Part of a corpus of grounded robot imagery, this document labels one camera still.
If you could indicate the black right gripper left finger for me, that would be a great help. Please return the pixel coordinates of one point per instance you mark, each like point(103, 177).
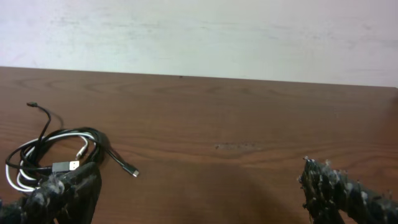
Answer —
point(63, 198)

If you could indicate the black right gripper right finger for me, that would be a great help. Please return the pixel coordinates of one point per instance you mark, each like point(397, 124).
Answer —
point(329, 191)

